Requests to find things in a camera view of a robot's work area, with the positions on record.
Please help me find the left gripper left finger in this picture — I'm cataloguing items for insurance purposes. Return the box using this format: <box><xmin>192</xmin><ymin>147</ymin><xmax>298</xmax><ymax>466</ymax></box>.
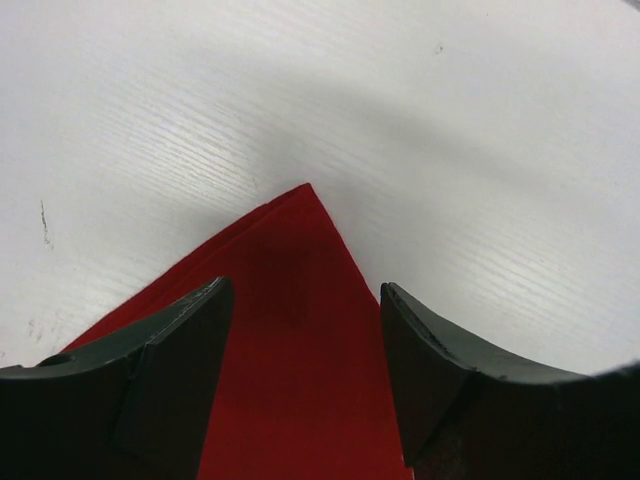
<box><xmin>1</xmin><ymin>277</ymin><xmax>234</xmax><ymax>479</ymax></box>

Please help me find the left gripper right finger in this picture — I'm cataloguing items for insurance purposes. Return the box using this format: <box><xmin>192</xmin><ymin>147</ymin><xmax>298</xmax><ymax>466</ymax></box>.
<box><xmin>380</xmin><ymin>283</ymin><xmax>639</xmax><ymax>479</ymax></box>

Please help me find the dark red t-shirt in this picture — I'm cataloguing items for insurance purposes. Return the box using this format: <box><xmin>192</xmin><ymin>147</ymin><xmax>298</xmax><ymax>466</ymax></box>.
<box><xmin>79</xmin><ymin>184</ymin><xmax>411</xmax><ymax>479</ymax></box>

